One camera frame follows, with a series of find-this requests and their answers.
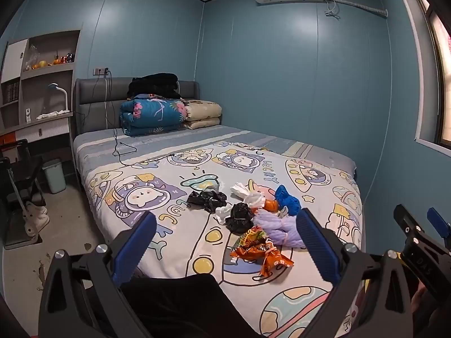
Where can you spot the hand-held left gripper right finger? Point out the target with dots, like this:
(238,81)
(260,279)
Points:
(319,250)

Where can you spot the white desk lamp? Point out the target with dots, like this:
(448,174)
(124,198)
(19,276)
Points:
(65,95)

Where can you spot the small white plastic bag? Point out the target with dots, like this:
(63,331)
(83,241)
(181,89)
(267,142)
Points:
(222,213)

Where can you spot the row of dark books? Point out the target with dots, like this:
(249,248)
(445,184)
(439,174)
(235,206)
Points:
(10,93)

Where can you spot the orange mandarin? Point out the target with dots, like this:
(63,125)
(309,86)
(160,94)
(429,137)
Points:
(271,205)

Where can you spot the black plastic bag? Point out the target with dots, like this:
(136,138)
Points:
(239,218)
(206,200)

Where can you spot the clear plastic bag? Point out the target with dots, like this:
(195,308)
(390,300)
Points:
(31,54)

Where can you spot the beige folded quilt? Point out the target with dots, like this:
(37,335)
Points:
(202,112)

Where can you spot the white cloth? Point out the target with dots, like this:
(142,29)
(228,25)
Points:
(47,115)

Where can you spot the colourful snack wrapper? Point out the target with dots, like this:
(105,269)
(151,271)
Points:
(255,237)

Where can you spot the blue floral folded quilt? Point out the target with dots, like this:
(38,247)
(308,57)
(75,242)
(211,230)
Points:
(151,112)

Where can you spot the window with brown frame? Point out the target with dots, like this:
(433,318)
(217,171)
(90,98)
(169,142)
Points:
(442,77)

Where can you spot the pair of white shoes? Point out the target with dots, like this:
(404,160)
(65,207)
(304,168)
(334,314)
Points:
(37,218)

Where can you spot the cartoon printed blanket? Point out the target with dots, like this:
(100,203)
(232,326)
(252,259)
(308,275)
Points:
(176,225)

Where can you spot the white wrapped wall pipe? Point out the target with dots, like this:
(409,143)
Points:
(359,6)

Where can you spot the pile of black clothes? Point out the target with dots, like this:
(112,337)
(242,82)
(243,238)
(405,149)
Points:
(155,84)

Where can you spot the purple plastic bag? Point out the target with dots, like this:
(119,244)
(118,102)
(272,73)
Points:
(278,230)

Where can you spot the orange snack wrapper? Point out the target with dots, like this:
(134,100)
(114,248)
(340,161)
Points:
(271,258)

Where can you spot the wall socket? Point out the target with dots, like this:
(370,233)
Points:
(100,71)

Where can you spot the pale green waste bin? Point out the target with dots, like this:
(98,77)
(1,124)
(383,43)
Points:
(54,177)

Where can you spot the colourful shelf ornaments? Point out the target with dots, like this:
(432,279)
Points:
(63,59)

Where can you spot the white tissue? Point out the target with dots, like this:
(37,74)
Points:
(241,188)
(254,200)

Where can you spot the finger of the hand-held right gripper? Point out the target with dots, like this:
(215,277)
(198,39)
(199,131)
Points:
(437,221)
(405,218)

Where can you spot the black folding chair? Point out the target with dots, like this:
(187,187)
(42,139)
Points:
(24,172)

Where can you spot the bed with grey headboard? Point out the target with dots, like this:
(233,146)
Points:
(211,135)

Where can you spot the person's right hand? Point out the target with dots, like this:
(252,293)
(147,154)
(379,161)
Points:
(418,299)

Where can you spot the blue cloth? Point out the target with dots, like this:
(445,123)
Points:
(287,200)

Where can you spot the white shelf desk unit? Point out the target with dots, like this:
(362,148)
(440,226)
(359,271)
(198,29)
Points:
(53,74)

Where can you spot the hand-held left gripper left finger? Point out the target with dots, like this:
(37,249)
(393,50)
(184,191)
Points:
(135,250)

